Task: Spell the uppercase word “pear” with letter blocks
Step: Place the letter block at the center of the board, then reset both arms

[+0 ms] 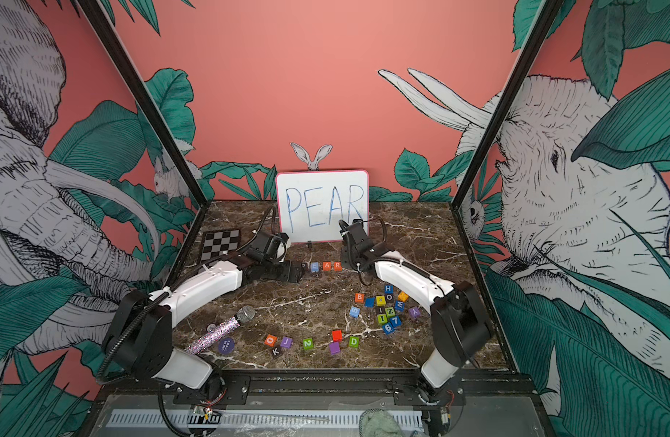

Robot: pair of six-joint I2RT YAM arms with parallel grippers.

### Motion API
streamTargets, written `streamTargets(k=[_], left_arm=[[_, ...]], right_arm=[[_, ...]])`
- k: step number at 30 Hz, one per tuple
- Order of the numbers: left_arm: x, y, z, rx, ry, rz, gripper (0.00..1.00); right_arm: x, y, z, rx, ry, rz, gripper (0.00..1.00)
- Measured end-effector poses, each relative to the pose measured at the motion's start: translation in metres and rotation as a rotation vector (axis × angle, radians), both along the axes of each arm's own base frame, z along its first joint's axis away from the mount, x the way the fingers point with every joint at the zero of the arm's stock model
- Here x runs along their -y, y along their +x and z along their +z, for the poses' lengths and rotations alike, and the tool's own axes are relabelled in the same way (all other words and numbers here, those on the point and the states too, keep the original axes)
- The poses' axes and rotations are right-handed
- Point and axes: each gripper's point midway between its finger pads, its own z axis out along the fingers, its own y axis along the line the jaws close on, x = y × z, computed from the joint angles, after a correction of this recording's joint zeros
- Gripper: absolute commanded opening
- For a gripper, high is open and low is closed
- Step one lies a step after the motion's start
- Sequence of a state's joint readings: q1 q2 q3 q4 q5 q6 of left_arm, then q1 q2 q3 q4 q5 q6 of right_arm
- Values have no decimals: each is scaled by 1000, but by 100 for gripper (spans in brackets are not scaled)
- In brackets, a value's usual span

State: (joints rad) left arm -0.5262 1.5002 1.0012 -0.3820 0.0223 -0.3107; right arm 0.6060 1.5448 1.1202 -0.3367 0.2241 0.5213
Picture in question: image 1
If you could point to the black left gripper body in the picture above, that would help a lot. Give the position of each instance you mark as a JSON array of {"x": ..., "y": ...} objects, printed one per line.
[{"x": 274, "y": 269}]

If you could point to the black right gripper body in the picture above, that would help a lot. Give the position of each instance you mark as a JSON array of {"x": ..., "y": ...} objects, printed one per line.
[{"x": 349, "y": 259}]

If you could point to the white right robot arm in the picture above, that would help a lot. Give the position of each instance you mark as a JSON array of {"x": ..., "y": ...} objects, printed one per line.
[{"x": 460, "y": 323}]

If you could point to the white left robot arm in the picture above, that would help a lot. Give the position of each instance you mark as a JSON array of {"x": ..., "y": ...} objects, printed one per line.
[{"x": 138, "y": 344}]

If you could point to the black white checkerboard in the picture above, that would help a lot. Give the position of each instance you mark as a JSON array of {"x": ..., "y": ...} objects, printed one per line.
[{"x": 219, "y": 242}]

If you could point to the glitter toy microphone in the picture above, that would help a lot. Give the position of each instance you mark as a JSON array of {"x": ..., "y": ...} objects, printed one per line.
[{"x": 243, "y": 316}]

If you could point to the pink framed whiteboard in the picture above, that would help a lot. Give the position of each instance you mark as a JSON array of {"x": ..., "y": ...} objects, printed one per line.
[{"x": 313, "y": 203}]

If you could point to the blue 7 block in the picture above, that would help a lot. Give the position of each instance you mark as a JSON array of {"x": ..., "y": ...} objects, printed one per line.
[{"x": 395, "y": 321}]

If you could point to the orange O block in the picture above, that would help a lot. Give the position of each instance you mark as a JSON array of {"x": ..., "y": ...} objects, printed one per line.
[{"x": 271, "y": 341}]

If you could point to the blue 6 block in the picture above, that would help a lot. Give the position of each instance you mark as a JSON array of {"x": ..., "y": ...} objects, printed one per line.
[{"x": 388, "y": 329}]

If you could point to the purple J block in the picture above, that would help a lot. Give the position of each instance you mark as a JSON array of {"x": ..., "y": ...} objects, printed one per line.
[{"x": 286, "y": 343}]

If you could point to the black K block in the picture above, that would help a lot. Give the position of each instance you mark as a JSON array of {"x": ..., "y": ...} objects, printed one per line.
[{"x": 276, "y": 352}]

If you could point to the dark purple round disc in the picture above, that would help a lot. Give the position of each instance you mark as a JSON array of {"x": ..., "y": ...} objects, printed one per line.
[{"x": 226, "y": 346}]

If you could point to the green cloth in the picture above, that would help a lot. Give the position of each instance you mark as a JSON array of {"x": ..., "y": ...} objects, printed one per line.
[{"x": 379, "y": 423}]

